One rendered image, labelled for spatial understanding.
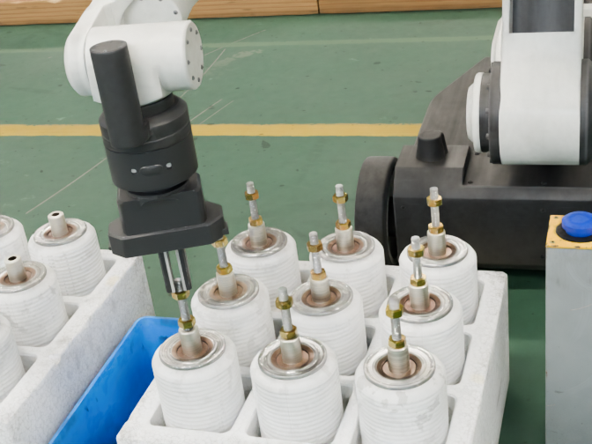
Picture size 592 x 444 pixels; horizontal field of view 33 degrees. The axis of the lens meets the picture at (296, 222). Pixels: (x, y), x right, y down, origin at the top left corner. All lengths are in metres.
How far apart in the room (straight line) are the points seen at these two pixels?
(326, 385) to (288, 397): 0.04
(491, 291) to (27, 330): 0.60
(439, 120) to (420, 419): 0.88
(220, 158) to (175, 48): 1.26
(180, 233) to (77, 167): 1.26
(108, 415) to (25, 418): 0.16
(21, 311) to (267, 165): 0.92
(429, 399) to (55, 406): 0.51
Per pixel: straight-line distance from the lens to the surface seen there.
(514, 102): 1.34
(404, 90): 2.42
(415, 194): 1.54
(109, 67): 0.91
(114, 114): 0.92
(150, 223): 1.01
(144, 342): 1.46
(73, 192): 2.16
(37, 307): 1.33
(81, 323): 1.36
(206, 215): 1.03
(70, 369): 1.34
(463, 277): 1.23
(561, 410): 1.27
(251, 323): 1.19
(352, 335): 1.17
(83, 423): 1.33
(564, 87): 1.35
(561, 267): 1.15
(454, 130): 1.77
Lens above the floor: 0.89
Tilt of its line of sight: 28 degrees down
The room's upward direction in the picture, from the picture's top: 8 degrees counter-clockwise
